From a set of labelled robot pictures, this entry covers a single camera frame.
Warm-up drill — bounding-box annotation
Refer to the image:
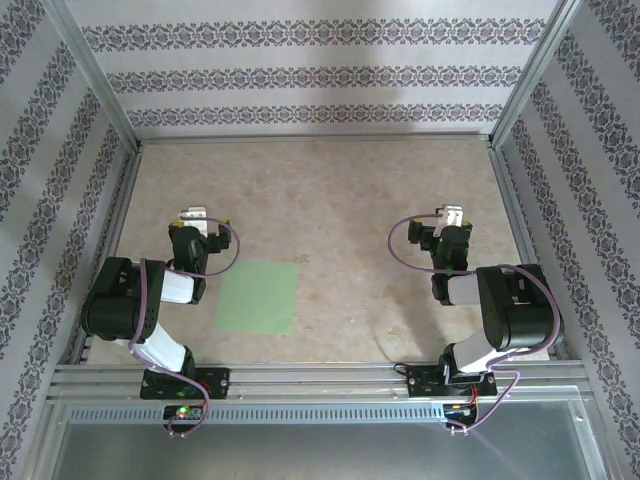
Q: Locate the light green paper sheet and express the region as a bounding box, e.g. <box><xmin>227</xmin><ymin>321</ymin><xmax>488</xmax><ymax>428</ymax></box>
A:
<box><xmin>213</xmin><ymin>260</ymin><xmax>300</xmax><ymax>337</ymax></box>

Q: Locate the grey sheet metal panel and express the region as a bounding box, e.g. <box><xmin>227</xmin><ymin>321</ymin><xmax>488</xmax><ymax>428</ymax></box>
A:
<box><xmin>49</xmin><ymin>422</ymin><xmax>599</xmax><ymax>480</ymax></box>

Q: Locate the small board with green light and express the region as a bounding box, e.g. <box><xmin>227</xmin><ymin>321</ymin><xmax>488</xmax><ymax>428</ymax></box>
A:
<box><xmin>163</xmin><ymin>405</ymin><xmax>204</xmax><ymax>420</ymax></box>

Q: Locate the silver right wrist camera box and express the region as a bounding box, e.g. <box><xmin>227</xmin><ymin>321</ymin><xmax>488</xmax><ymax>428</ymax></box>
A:
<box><xmin>433</xmin><ymin>203</ymin><xmax>464</xmax><ymax>236</ymax></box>

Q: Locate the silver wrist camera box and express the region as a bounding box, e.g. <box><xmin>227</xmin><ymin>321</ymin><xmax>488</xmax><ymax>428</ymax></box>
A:
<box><xmin>433</xmin><ymin>203</ymin><xmax>464</xmax><ymax>236</ymax></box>
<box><xmin>180</xmin><ymin>204</ymin><xmax>211</xmax><ymax>232</ymax></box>

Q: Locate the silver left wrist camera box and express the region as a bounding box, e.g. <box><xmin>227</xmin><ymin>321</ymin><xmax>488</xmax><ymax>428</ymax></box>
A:
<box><xmin>180</xmin><ymin>204</ymin><xmax>211</xmax><ymax>232</ymax></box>

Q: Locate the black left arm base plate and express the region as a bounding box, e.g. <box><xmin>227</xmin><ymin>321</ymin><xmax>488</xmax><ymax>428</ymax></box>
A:
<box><xmin>139</xmin><ymin>367</ymin><xmax>232</xmax><ymax>401</ymax></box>

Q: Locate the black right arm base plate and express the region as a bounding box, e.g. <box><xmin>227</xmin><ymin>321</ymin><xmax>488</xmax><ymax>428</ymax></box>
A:
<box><xmin>407</xmin><ymin>366</ymin><xmax>499</xmax><ymax>400</ymax></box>

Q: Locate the aluminium frame post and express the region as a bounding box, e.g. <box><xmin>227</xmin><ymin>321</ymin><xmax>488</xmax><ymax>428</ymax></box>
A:
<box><xmin>42</xmin><ymin>0</ymin><xmax>141</xmax><ymax>151</ymax></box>
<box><xmin>492</xmin><ymin>0</ymin><xmax>590</xmax><ymax>146</ymax></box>

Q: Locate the wide aluminium frame rail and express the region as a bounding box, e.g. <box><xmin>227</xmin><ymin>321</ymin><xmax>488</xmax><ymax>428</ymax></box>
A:
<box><xmin>47</xmin><ymin>363</ymin><xmax>586</xmax><ymax>402</ymax></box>

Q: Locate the slotted grey cable duct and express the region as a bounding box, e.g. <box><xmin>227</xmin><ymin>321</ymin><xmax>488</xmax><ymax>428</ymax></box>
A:
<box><xmin>67</xmin><ymin>403</ymin><xmax>447</xmax><ymax>426</ymax></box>

